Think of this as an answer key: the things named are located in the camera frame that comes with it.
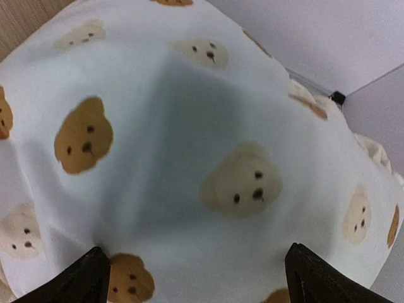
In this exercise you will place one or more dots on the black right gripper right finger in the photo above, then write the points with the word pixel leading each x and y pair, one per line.
pixel 312 279

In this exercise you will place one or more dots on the aluminium table edge rail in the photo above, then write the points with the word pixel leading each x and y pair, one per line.
pixel 316 89

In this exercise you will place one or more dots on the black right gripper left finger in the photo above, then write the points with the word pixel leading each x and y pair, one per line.
pixel 86 280

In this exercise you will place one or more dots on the large bear print cushion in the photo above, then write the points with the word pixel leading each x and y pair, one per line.
pixel 162 132

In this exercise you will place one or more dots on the wooden pet bed frame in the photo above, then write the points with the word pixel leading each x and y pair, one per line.
pixel 21 18

